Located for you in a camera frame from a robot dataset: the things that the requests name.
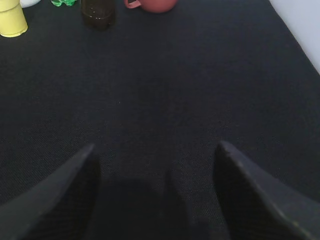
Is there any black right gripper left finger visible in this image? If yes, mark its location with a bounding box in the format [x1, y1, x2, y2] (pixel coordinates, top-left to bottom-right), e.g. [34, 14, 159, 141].
[0, 144, 101, 240]

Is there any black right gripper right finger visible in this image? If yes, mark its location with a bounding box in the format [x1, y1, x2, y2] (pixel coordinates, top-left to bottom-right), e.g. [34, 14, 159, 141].
[213, 141, 320, 240]

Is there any cola bottle red label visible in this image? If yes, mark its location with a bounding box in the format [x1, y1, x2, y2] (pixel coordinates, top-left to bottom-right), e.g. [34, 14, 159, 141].
[80, 0, 116, 30]

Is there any yellow paper cup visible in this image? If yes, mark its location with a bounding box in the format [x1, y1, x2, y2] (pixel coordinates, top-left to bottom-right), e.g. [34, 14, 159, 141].
[0, 0, 28, 38]

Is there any green sprite bottle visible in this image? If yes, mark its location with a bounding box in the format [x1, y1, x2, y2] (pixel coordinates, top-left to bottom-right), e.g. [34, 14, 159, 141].
[51, 0, 77, 7]

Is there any white mug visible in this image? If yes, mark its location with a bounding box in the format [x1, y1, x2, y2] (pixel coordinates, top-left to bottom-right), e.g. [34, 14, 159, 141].
[20, 0, 41, 8]

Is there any red mug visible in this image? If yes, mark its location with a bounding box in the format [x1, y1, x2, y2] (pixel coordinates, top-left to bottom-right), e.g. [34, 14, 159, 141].
[124, 0, 178, 14]

